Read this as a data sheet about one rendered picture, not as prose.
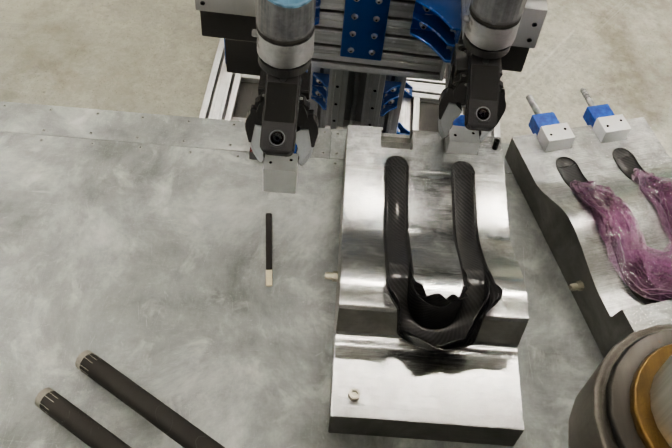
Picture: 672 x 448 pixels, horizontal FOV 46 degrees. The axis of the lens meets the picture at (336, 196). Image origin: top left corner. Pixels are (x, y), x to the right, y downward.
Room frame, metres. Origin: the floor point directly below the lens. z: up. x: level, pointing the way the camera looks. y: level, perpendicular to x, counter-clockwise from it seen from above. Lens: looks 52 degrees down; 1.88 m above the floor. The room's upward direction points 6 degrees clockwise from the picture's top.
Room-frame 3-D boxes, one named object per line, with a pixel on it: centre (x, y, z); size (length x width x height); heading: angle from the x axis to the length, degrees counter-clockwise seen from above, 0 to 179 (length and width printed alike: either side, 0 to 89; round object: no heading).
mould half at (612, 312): (0.78, -0.50, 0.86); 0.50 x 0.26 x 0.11; 19
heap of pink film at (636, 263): (0.78, -0.49, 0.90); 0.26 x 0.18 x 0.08; 19
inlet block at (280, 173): (0.82, 0.09, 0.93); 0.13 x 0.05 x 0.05; 2
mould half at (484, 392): (0.68, -0.15, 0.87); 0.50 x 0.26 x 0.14; 2
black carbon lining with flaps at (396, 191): (0.69, -0.16, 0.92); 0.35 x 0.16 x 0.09; 2
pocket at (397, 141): (0.90, -0.09, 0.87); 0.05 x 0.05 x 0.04; 2
